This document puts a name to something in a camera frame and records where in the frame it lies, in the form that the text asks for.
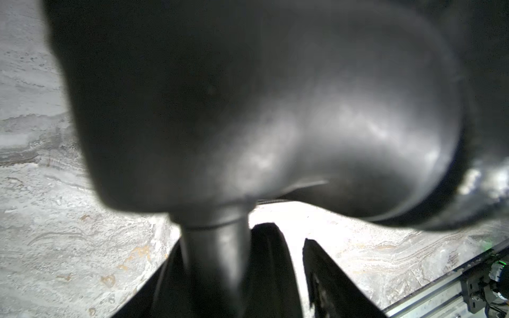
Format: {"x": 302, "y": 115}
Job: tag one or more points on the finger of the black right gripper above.
{"x": 331, "y": 293}

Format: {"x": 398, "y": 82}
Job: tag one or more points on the black ribbed hard-shell suitcase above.
{"x": 391, "y": 112}

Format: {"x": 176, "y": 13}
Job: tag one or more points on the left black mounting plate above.
{"x": 485, "y": 289}

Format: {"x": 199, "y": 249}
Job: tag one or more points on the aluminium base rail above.
{"x": 443, "y": 297}

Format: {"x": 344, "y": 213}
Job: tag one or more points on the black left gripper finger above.
{"x": 274, "y": 289}

